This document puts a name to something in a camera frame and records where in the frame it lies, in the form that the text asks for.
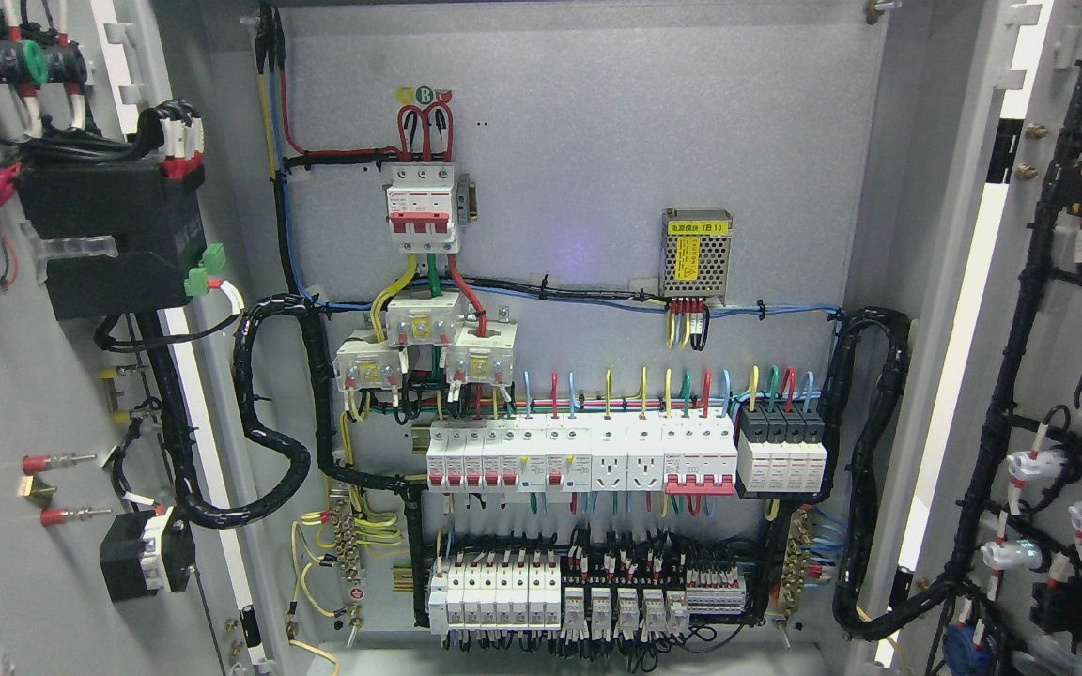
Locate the grey cabinet door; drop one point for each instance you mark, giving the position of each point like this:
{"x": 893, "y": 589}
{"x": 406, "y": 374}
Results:
{"x": 963, "y": 482}
{"x": 56, "y": 617}

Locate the white current transformer cluster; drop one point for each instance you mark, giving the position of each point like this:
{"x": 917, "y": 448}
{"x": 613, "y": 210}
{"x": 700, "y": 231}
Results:
{"x": 420, "y": 331}

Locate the small white breaker row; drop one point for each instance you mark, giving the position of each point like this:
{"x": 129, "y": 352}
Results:
{"x": 515, "y": 456}

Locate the white three pole main breaker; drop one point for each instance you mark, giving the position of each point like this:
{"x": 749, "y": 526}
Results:
{"x": 428, "y": 206}

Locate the metal mesh power supply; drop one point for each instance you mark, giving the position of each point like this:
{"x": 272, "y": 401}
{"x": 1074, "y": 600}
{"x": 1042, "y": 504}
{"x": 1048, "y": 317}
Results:
{"x": 697, "y": 247}

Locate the black white surge protector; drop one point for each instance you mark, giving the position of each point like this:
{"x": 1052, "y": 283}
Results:
{"x": 780, "y": 452}

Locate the lower relay terminal row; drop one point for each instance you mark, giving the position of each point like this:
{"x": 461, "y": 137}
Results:
{"x": 627, "y": 594}

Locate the black digital power meter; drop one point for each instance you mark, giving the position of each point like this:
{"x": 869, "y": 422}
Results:
{"x": 124, "y": 237}

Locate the red handled circuit breaker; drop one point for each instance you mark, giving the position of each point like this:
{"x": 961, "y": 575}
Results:
{"x": 700, "y": 457}

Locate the white rotary selector switch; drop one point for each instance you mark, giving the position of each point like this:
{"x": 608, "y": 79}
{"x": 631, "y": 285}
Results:
{"x": 145, "y": 552}

